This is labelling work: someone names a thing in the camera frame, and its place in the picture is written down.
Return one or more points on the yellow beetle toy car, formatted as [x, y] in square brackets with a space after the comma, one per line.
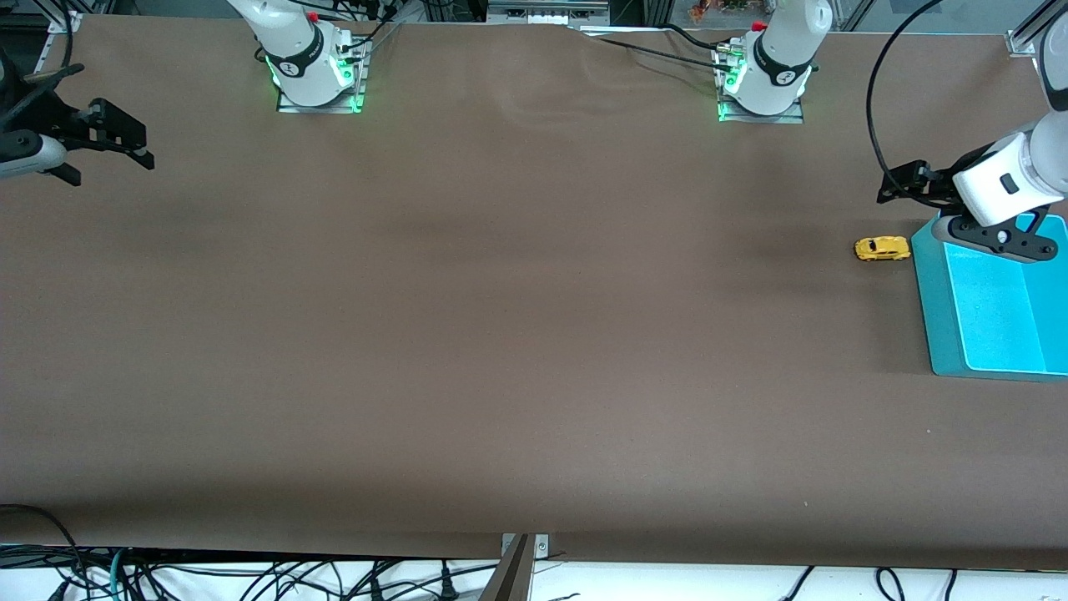
[883, 248]

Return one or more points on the metal table edge bracket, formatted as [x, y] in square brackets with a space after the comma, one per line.
[542, 547]

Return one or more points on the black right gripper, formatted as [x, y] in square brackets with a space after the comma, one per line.
[52, 117]

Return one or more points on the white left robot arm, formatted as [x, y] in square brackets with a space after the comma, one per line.
[784, 58]

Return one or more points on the grey support beam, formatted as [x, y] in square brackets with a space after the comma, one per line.
[511, 576]

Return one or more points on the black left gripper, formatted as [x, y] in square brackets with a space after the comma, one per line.
[936, 187]

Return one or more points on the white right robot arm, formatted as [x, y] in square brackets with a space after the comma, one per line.
[300, 58]

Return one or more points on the silver equipment box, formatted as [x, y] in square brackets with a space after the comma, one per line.
[546, 10]

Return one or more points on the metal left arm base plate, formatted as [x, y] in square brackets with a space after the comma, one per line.
[793, 117]

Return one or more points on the teal plastic storage bin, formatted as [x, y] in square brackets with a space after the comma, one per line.
[1001, 317]

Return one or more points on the metal table corner bracket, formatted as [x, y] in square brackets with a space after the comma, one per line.
[65, 23]

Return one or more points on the aluminium frame post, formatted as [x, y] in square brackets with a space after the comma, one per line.
[657, 10]

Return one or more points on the aluminium corner profile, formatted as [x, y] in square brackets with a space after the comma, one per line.
[1025, 37]

